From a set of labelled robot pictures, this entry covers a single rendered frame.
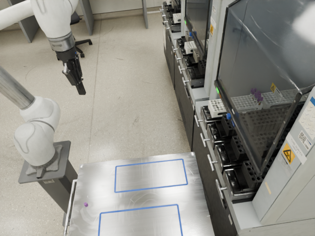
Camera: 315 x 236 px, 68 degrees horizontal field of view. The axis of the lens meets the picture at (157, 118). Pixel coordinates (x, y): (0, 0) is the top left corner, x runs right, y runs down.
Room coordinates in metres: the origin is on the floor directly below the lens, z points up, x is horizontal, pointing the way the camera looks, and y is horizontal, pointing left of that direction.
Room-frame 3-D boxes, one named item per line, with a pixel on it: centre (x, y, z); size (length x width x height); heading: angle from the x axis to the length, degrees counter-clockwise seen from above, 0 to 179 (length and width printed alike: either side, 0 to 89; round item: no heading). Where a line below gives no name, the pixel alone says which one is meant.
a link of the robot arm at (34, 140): (0.83, 0.68, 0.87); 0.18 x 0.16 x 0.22; 178
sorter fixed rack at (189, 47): (1.69, -0.42, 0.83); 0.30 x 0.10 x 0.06; 93
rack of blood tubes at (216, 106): (0.98, -0.47, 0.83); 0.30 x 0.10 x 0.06; 93
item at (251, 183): (0.52, -0.39, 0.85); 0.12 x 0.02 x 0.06; 2
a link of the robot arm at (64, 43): (0.84, 0.33, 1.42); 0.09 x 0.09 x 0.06
